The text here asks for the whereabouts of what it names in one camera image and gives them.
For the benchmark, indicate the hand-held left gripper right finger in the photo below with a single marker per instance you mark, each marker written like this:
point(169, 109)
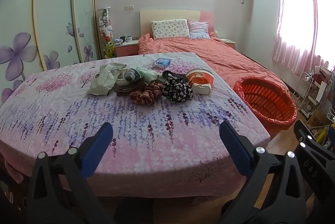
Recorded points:
point(234, 145)

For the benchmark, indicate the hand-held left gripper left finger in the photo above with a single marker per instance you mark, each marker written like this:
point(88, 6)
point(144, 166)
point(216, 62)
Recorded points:
point(98, 145)

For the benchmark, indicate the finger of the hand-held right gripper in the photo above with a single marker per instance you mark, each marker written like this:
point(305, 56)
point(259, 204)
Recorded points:
point(310, 171)
point(314, 139)

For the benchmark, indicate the orange plastic basket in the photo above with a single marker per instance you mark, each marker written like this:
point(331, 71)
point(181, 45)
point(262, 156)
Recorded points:
point(261, 101)

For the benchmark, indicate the brown hair claw clip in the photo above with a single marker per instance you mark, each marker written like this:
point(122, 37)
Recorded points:
point(128, 88)

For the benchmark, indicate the black floral scrunchie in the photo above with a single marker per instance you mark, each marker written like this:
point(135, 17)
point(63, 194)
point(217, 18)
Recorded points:
point(175, 90)

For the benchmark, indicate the light green cloth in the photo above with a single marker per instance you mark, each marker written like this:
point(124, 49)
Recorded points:
point(149, 74)

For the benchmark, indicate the yellow bag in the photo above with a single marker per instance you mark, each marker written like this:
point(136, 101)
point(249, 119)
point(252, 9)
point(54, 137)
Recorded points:
point(322, 135)

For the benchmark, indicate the cardboard box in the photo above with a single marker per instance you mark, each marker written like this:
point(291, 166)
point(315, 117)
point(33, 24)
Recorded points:
point(318, 119)

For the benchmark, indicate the floral purple pink tablecloth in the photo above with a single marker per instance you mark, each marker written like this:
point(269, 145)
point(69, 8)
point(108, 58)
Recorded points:
point(157, 135)

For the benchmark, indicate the white plastic object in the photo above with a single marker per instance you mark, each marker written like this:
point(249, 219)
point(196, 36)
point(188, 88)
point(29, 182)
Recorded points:
point(202, 89)

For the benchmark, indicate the grey-green plastic bag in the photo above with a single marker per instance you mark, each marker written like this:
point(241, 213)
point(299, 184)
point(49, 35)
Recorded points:
point(104, 80)

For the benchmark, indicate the red plaid scrunchie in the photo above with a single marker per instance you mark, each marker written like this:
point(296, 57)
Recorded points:
point(144, 95)

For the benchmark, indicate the red paper cup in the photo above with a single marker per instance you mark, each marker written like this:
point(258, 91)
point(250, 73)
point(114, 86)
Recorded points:
point(201, 79)

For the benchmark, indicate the dark grey cloth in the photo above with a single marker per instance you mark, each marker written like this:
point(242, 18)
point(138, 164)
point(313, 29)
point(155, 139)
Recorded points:
point(130, 74)

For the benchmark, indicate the yellow green plush toy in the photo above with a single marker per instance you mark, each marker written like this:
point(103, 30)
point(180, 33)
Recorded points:
point(109, 49)

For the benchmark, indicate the pink nightstand with clutter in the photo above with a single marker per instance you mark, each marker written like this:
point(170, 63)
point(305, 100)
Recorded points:
point(125, 51)

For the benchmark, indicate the pink curtain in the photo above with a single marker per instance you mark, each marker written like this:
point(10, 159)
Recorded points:
point(293, 43)

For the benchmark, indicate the bed with salmon duvet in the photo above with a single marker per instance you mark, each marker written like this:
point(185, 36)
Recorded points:
point(196, 51)

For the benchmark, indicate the blue tissue pack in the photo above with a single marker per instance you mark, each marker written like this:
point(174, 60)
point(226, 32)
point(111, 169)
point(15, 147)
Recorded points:
point(161, 63)

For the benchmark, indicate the white mug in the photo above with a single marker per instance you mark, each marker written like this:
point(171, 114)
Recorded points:
point(129, 38)

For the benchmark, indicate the hanging plush toys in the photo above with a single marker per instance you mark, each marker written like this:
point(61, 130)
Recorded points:
point(106, 27)

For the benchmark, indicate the pink striped pillow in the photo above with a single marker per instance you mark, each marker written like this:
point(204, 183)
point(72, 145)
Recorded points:
point(199, 30)

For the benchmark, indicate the white floral pillow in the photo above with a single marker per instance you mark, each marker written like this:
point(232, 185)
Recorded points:
point(170, 29)

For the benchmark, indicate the flower print sliding wardrobe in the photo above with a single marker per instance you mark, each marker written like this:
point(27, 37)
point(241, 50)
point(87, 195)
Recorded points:
point(52, 17)

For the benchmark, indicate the cream and pink headboard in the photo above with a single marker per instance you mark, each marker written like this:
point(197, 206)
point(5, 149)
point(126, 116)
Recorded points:
point(167, 15)

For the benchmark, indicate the white wall socket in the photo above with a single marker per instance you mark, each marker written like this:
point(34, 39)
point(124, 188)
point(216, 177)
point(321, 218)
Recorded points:
point(129, 7)

